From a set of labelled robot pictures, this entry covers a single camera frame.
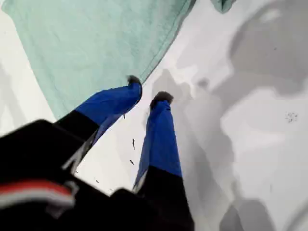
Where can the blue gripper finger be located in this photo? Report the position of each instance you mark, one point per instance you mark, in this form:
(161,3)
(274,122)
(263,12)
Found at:
(113,103)
(161,149)

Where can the pale green T-shirt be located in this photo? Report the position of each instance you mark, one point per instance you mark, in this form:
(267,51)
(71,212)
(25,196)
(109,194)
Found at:
(84,48)

